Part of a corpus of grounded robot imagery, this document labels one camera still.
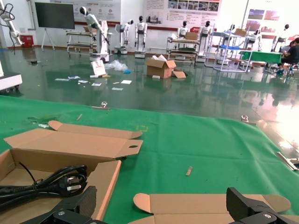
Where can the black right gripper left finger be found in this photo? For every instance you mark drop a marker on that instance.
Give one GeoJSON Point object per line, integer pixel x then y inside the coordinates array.
{"type": "Point", "coordinates": [77, 210]}

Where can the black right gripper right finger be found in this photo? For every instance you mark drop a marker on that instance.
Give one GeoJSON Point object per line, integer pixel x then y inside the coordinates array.
{"type": "Point", "coordinates": [245, 210]}

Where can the white industrial robot arm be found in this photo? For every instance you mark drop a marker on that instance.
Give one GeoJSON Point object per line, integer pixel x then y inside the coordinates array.
{"type": "Point", "coordinates": [11, 28]}

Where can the open brown cardboard box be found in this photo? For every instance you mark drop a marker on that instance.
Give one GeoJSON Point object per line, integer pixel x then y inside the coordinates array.
{"type": "Point", "coordinates": [187, 205]}

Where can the cardboard box with holed divider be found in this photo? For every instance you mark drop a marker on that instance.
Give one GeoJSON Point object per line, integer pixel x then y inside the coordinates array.
{"type": "Point", "coordinates": [70, 144]}

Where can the red box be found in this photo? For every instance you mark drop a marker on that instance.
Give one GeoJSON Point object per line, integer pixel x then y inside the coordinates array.
{"type": "Point", "coordinates": [26, 40]}

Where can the small cardboard box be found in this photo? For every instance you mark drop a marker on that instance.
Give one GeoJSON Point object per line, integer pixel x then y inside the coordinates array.
{"type": "Point", "coordinates": [240, 32]}

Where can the closed cardboard box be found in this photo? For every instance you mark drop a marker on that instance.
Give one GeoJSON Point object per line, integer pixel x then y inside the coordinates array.
{"type": "Point", "coordinates": [191, 36]}

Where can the long silver table clamp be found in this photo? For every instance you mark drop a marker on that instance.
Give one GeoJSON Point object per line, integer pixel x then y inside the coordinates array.
{"type": "Point", "coordinates": [287, 161]}

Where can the small cardboard scrap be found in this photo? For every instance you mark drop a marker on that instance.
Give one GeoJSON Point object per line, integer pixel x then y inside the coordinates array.
{"type": "Point", "coordinates": [189, 170]}

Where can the green table cloth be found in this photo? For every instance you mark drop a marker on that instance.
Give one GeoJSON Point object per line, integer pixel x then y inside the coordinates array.
{"type": "Point", "coordinates": [198, 144]}

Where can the silver binder clip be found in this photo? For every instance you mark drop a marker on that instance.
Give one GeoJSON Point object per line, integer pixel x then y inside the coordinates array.
{"type": "Point", "coordinates": [246, 119]}
{"type": "Point", "coordinates": [102, 106]}

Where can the thin wooden stick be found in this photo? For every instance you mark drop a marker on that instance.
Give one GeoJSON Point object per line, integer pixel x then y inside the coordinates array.
{"type": "Point", "coordinates": [79, 116]}

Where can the white paper sheet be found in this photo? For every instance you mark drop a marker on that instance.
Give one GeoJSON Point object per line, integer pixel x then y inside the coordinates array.
{"type": "Point", "coordinates": [73, 77]}
{"type": "Point", "coordinates": [83, 81]}
{"type": "Point", "coordinates": [117, 88]}
{"type": "Point", "coordinates": [96, 84]}
{"type": "Point", "coordinates": [126, 81]}

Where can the yellow flat scrap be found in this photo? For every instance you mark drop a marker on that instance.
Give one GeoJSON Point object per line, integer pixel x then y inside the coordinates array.
{"type": "Point", "coordinates": [105, 75]}

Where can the white paper bag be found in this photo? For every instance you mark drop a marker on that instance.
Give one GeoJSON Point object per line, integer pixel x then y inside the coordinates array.
{"type": "Point", "coordinates": [98, 67]}

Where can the white machine base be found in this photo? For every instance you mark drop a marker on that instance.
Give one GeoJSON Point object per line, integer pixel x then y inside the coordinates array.
{"type": "Point", "coordinates": [9, 81]}

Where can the blue crumpled glove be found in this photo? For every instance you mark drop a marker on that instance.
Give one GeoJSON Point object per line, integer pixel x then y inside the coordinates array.
{"type": "Point", "coordinates": [127, 71]}

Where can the clear plastic bag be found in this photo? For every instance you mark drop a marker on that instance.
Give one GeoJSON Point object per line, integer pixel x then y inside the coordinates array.
{"type": "Point", "coordinates": [116, 65]}

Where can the green covered table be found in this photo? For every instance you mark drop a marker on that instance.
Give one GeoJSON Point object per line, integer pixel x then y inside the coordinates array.
{"type": "Point", "coordinates": [264, 57]}

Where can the white foam block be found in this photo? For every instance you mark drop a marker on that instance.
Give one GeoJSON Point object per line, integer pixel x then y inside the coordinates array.
{"type": "Point", "coordinates": [156, 77]}

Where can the seated person dark shirt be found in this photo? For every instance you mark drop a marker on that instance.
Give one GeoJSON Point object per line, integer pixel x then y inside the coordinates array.
{"type": "Point", "coordinates": [290, 53]}

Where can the open cardboard carton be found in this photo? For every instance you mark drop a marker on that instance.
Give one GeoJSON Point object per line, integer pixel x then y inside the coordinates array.
{"type": "Point", "coordinates": [161, 67]}

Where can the white trolley rack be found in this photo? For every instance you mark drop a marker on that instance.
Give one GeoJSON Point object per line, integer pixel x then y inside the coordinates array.
{"type": "Point", "coordinates": [79, 44]}

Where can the white roller rack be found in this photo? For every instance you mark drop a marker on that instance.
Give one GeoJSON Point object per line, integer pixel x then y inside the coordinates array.
{"type": "Point", "coordinates": [182, 50]}

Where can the leaning white humanoid robot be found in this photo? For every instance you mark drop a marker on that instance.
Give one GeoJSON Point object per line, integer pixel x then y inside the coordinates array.
{"type": "Point", "coordinates": [125, 35]}

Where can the upright white humanoid robot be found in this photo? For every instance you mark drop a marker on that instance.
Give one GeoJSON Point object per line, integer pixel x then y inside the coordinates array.
{"type": "Point", "coordinates": [140, 35]}

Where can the black screen on white stand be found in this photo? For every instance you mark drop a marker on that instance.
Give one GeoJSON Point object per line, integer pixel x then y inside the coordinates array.
{"type": "Point", "coordinates": [54, 15]}

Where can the white frame shelf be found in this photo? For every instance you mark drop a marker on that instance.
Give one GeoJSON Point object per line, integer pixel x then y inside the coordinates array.
{"type": "Point", "coordinates": [230, 53]}

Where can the white robot on wheeled pedestal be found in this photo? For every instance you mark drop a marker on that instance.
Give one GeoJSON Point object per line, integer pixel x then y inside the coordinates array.
{"type": "Point", "coordinates": [98, 35]}

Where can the wall poster board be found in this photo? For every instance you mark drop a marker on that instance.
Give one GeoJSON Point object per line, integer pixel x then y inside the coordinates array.
{"type": "Point", "coordinates": [182, 11]}

